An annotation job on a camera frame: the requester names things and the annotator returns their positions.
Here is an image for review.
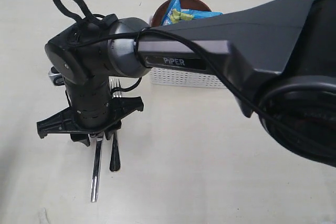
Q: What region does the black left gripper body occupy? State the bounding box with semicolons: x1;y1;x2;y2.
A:
64;77;112;130

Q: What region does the silver metal fork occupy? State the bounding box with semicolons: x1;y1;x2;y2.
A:
109;78;122;172

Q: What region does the silver table knife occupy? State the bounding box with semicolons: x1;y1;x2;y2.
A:
90;133;104;202

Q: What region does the blue chips bag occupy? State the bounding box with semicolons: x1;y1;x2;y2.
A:
160;0;223;26

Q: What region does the brown wooden plate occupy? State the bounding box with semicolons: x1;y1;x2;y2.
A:
150;0;211;27

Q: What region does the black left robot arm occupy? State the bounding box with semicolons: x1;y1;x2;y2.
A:
37;0;335;167

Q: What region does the white perforated plastic basket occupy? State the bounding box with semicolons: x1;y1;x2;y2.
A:
150;68;225;89

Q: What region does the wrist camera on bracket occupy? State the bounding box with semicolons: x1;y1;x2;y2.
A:
48;67;65;86

